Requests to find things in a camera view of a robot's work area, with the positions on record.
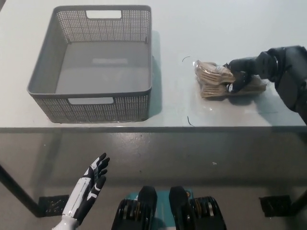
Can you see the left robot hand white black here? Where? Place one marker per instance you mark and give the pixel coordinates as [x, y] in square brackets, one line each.
[84, 191]

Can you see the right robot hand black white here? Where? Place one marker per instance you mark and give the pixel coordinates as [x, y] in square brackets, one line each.
[247, 65]

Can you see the clear bag of wooden forks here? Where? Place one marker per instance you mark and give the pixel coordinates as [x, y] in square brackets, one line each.
[208, 72]

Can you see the black floor foot plate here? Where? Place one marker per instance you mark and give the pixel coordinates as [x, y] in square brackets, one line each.
[55, 204]
[275, 206]

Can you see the black table leg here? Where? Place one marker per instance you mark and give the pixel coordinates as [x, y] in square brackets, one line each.
[299, 201]
[19, 194]

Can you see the grey perforated plastic basket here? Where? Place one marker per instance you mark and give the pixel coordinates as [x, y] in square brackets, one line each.
[91, 111]

